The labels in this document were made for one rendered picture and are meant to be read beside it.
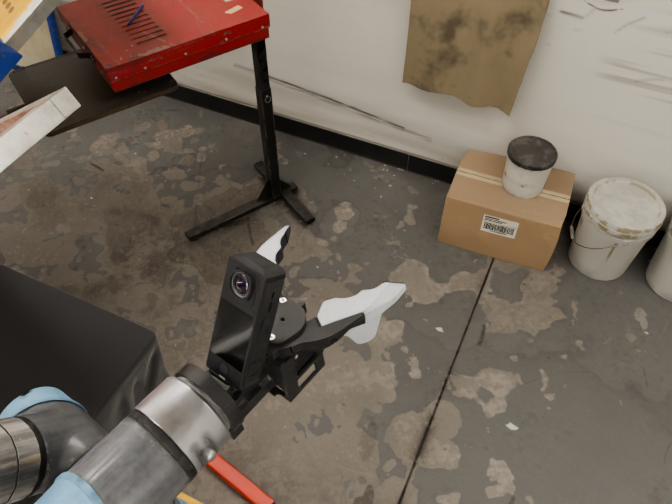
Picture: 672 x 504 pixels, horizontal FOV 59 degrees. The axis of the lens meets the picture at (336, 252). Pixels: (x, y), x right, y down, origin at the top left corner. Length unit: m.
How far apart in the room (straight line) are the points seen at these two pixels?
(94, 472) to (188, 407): 0.08
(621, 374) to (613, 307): 0.33
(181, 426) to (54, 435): 0.16
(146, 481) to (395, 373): 1.99
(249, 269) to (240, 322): 0.05
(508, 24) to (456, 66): 0.29
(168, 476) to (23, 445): 0.16
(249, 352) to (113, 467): 0.13
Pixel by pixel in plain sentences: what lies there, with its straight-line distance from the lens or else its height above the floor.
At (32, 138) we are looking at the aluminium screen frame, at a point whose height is 1.53.
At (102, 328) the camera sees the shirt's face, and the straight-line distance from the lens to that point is 1.51.
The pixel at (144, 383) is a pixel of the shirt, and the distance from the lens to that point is 1.54.
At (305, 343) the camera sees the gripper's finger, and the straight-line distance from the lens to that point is 0.53.
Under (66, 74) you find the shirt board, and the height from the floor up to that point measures 0.95.
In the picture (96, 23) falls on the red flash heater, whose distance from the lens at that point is 2.24.
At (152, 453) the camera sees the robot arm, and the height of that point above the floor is 1.69.
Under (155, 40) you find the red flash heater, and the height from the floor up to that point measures 1.10.
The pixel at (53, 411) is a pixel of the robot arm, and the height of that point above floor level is 1.59.
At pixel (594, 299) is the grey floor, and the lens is 2.85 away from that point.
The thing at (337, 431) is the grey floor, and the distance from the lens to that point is 2.32.
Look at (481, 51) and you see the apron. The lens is 2.59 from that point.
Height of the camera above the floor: 2.14
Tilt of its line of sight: 50 degrees down
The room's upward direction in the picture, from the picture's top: straight up
